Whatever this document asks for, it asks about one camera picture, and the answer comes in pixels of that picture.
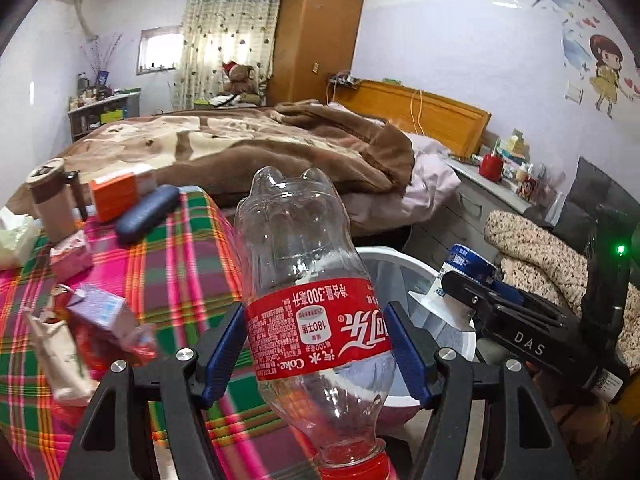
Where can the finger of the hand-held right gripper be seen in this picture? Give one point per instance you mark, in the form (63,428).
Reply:
(510,294)
(465,287)

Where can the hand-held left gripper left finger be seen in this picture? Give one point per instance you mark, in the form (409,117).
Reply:
(222,350)

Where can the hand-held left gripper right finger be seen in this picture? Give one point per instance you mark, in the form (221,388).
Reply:
(406,355)

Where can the white cup with blue lid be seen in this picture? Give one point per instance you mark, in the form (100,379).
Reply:
(465,260)

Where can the white plastic trash bin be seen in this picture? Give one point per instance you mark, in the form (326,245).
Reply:
(400,270)

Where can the clear plastic bottle red label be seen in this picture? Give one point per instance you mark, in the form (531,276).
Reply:
(300,270)

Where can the floral padded quilt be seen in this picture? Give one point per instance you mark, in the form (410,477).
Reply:
(545,255)

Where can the white nightstand with drawers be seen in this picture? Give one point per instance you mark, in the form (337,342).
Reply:
(470,200)

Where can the plaid tablecloth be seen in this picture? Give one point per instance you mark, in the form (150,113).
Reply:
(165,280)

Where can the red cartoon print cup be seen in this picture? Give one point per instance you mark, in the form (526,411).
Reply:
(528,187)

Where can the pale pink bed sheet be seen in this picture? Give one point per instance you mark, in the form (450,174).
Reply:
(425,180)

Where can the red mug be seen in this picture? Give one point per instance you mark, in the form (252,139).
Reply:
(490,167)

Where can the purple drink carton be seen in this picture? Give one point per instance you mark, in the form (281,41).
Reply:
(102,310)

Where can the dark grey cushion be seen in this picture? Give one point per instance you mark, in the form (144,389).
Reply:
(592,190)

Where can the yellow tissue box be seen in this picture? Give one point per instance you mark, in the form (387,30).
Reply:
(515,145)

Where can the dark blue glasses case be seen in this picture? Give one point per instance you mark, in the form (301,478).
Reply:
(147,212)

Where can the wooden bed headboard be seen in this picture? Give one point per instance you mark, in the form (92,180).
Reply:
(440,115)

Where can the pink tissue packet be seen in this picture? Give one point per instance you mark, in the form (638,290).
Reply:
(72,260)

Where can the orange cardboard box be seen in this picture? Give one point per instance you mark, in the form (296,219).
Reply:
(115,197)

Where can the white and orange box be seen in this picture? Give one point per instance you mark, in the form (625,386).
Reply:
(146,177)

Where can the brown fleece blanket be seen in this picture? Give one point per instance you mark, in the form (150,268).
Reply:
(250,145)

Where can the brown travel mug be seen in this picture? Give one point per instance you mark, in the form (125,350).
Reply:
(52,205)

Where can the pale green plastic bag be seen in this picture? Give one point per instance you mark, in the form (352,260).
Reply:
(17,237)

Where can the white power strip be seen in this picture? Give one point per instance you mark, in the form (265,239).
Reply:
(344,80)

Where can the grey shelf with bottles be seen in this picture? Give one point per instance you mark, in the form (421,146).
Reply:
(100,115)

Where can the brown teddy bear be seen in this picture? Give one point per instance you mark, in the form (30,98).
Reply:
(240,80)

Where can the wooden wardrobe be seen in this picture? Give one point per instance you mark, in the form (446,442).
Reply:
(320,30)

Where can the small window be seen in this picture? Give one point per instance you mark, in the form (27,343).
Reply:
(160,50)

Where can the dry branches in vase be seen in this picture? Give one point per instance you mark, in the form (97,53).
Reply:
(100,57)

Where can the patterned curtain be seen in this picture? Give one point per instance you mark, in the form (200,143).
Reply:
(225,25)

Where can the cartoon girl wall sticker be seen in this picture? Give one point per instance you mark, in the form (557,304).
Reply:
(605,72)

